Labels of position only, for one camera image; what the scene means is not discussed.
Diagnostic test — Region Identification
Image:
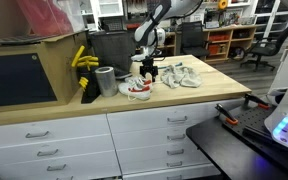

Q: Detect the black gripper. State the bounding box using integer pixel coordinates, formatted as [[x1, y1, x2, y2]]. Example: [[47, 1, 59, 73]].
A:
[[139, 56, 159, 83]]

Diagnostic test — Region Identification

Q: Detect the white red sneaker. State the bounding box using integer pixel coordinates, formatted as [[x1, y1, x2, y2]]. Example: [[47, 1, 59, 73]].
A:
[[125, 75, 153, 91], [117, 81, 152, 102]]

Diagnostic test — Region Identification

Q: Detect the dark grey shoe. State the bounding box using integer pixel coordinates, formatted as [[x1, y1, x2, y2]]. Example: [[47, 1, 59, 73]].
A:
[[113, 67, 133, 80]]

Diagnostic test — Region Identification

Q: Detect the teal marker pen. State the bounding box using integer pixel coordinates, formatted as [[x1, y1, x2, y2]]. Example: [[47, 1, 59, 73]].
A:
[[158, 62, 183, 70]]

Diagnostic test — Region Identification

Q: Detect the grey crumpled cloth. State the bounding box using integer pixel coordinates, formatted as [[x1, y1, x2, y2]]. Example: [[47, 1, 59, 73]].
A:
[[159, 64, 203, 89]]

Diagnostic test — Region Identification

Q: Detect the silver metal cylinder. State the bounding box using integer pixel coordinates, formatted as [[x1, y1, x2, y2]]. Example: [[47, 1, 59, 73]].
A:
[[94, 66, 118, 98]]

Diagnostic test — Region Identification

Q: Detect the dark grey fabric bag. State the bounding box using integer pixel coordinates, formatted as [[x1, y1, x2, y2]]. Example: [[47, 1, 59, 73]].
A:
[[89, 30, 142, 73]]

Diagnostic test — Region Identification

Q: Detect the black mesh office chair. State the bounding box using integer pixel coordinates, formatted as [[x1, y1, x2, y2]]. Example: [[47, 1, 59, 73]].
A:
[[180, 21, 212, 58]]

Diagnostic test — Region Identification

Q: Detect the black tool holder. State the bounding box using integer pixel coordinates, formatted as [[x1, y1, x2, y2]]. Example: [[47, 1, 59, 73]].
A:
[[81, 68, 102, 104]]

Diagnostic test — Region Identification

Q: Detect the orange storage bin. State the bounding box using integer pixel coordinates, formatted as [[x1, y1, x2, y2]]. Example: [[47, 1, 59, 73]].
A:
[[208, 43, 222, 55]]

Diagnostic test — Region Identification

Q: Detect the white glass door cabinet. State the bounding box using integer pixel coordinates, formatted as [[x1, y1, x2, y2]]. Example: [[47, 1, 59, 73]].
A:
[[90, 0, 125, 33]]

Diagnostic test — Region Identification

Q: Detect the large cardboard box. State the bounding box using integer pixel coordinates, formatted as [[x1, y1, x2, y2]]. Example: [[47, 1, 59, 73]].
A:
[[0, 29, 90, 114]]

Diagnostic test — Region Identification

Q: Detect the white drawer cabinet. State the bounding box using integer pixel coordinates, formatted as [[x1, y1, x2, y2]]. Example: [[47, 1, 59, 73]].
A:
[[0, 98, 248, 180]]

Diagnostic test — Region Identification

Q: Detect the yellow tape roll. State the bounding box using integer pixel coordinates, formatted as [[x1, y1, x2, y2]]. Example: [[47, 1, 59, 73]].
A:
[[217, 0, 229, 10]]

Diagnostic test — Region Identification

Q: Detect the black side table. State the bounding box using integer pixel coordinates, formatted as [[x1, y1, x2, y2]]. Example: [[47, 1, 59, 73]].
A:
[[185, 114, 288, 180]]

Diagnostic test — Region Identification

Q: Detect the black perforated breadboard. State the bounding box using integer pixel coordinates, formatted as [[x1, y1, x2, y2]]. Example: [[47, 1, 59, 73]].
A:
[[222, 104, 285, 141]]

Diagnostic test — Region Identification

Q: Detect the pink translucent storage bin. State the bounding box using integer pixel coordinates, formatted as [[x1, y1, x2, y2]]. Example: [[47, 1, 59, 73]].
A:
[[16, 0, 87, 37]]

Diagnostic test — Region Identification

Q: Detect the black swivel office chair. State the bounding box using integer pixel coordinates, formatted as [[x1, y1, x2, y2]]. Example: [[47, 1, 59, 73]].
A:
[[240, 14, 288, 72]]

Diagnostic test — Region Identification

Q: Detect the white metal shelving rack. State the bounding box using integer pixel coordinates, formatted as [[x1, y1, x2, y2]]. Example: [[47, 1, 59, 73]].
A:
[[255, 0, 288, 38]]

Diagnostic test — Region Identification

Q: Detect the yellow handled clamp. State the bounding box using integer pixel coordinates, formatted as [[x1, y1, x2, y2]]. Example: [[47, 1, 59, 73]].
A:
[[76, 60, 100, 72], [78, 76, 90, 93], [71, 45, 86, 68], [77, 55, 100, 64]]

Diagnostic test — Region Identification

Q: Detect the black wire basket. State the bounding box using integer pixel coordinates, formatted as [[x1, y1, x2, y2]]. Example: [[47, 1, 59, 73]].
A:
[[98, 16, 125, 33]]

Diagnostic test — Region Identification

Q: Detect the orange handled black clamp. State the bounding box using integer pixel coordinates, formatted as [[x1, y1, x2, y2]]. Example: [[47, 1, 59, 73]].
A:
[[214, 103, 239, 126], [243, 93, 271, 110]]

